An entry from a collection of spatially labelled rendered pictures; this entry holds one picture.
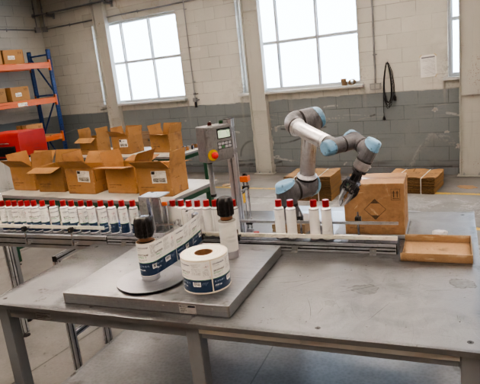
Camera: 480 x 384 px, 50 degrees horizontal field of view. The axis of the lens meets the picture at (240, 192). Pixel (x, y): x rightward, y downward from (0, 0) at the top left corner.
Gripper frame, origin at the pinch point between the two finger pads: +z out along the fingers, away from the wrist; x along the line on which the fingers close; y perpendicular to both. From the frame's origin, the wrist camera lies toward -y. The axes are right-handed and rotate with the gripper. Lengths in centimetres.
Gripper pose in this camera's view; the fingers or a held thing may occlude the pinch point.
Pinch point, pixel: (341, 203)
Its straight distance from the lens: 255.0
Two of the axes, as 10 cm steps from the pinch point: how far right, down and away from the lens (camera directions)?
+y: -3.8, 2.6, -8.9
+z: -3.6, 8.4, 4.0
